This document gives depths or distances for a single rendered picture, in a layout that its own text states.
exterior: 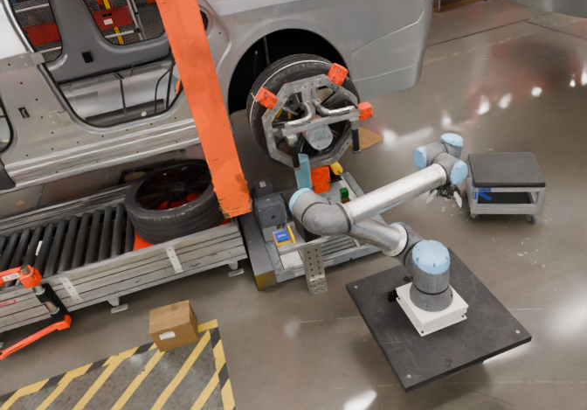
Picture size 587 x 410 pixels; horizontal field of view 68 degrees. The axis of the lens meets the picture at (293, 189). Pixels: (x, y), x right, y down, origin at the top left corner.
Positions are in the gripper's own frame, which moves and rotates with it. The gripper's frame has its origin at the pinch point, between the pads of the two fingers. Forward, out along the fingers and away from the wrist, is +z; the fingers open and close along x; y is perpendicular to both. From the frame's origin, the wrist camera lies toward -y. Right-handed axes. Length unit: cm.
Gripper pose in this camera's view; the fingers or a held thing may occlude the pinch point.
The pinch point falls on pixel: (443, 205)
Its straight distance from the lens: 216.1
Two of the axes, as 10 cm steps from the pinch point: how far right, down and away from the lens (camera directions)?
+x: 9.5, 1.0, -3.0
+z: 0.8, 8.3, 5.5
